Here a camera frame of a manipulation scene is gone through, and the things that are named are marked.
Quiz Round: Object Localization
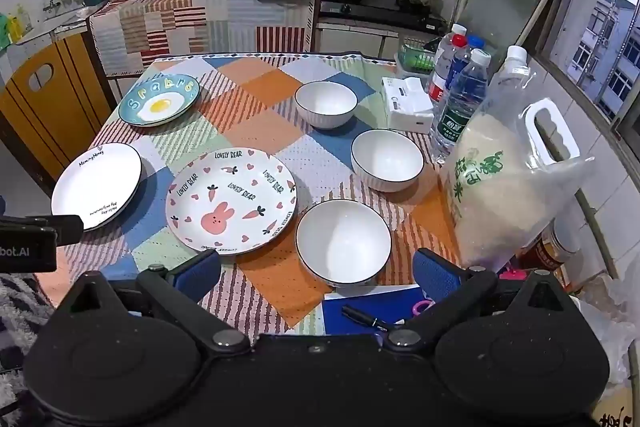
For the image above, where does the striped patchwork counter cloth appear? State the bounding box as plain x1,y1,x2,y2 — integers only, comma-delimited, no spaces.
88,0,319,76

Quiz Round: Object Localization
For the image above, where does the blue cap water bottle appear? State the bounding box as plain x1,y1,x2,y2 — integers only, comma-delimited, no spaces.
446,36,487,94

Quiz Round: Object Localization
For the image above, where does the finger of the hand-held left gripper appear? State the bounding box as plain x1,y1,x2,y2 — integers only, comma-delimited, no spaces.
0,214,85,246

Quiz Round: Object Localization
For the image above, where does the grey fuzzy cloth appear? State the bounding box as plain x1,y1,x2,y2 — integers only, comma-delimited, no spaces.
0,273,67,427

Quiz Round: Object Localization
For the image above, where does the green label water bottle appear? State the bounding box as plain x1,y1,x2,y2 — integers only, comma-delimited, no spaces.
429,49,494,166

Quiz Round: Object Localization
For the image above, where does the red cap water bottle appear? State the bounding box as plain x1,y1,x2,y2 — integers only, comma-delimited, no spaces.
427,34,469,106

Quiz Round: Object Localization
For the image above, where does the black gas stove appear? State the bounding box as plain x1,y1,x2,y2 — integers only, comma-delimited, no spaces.
318,0,449,33

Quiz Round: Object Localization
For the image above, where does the clear bottle white label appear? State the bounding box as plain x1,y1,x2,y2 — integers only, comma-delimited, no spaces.
434,23,469,72

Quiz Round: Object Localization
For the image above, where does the brown jar red label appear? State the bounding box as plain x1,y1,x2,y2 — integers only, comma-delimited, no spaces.
519,218,582,274

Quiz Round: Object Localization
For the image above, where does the white tissue box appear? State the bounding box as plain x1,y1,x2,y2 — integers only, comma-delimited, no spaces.
381,76,435,134

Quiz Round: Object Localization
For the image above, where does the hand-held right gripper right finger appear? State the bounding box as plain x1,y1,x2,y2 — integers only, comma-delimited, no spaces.
382,248,577,354

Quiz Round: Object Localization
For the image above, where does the barred window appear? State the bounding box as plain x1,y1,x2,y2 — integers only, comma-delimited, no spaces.
549,0,640,140

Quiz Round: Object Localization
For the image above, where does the cream lower cabinet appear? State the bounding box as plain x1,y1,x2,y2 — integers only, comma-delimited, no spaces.
316,21,402,60

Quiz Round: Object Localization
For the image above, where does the checkered tablecloth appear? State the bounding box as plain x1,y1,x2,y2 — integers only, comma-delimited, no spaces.
34,52,501,339

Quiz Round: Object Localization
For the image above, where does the green plastic basket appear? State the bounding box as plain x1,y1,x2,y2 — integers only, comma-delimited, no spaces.
396,38,442,78

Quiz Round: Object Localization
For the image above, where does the pink bunny print plate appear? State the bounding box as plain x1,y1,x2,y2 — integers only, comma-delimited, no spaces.
166,147,299,256

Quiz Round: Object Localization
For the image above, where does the blue fried egg plate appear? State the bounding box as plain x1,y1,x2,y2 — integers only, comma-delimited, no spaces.
118,73,201,128

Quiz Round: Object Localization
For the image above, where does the green detergent bottle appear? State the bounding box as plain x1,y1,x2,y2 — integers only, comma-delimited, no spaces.
0,4,34,46

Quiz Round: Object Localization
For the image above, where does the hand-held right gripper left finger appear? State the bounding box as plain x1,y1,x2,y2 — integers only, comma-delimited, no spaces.
64,249,252,356

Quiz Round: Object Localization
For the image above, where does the white bowl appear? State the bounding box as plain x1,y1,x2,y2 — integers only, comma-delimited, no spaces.
350,129,425,194
295,199,393,291
294,81,359,130

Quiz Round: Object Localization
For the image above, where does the black marker pen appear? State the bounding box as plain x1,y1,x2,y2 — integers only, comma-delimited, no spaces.
341,304,402,329

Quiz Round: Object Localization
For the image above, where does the large clear plastic jug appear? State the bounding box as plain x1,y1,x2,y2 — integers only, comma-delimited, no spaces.
439,99,597,271

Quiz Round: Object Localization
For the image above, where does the large clear white cap bottle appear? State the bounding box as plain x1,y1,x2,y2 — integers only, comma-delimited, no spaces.
490,45,532,112

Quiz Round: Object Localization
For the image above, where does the clear plastic bag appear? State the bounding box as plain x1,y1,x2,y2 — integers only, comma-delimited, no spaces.
569,276,640,389

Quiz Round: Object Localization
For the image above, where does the blue folder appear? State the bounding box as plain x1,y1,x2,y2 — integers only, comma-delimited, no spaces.
322,285,427,338

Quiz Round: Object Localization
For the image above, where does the plain white plate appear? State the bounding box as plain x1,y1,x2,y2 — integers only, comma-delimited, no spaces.
51,142,144,232

